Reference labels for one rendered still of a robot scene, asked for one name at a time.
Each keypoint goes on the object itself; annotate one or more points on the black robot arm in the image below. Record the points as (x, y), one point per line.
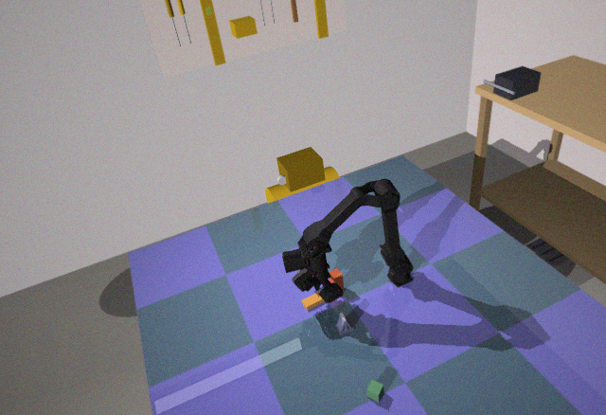
(314, 243)

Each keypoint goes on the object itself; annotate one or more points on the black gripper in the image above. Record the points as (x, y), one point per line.
(332, 291)

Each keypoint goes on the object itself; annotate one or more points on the green cube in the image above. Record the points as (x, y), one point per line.
(374, 391)

